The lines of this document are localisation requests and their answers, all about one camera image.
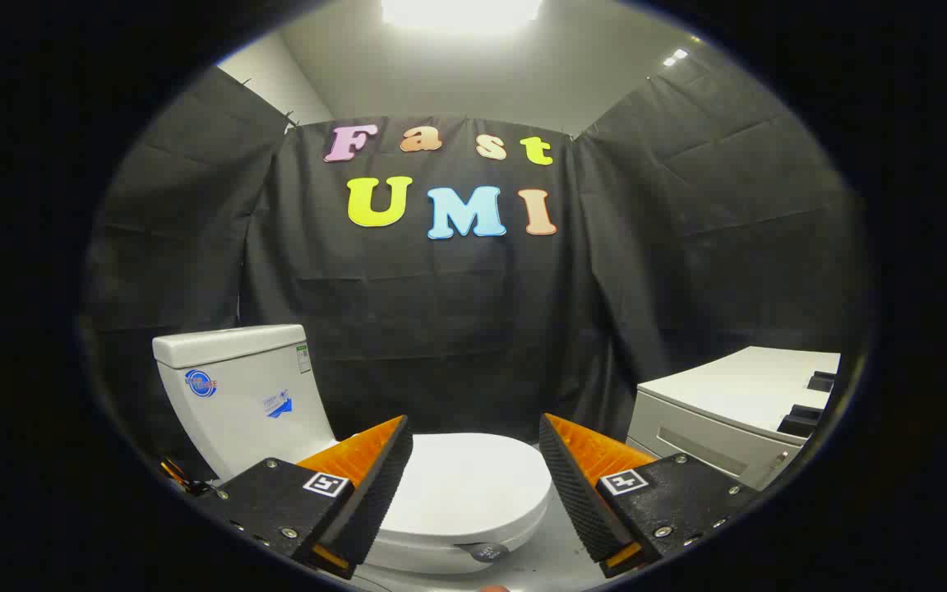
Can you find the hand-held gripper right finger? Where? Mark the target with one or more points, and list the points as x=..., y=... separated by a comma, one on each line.
x=576, y=485

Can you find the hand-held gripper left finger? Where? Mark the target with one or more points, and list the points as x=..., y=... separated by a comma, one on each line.
x=375, y=485

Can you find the white toilet lid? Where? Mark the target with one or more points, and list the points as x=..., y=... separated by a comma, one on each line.
x=465, y=477

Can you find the white toilet seat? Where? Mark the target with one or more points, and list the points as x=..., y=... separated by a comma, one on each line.
x=441, y=538

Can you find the white ceramic toilet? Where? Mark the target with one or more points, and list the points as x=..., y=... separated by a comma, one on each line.
x=235, y=395

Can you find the black backdrop cloth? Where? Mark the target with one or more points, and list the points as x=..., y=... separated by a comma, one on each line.
x=457, y=329

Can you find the white grey cabinet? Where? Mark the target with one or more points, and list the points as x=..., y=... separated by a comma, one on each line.
x=736, y=395

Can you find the orange black tool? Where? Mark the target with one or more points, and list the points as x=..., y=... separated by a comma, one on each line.
x=177, y=475

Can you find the large ceiling light panel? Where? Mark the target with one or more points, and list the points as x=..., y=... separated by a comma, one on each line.
x=461, y=12

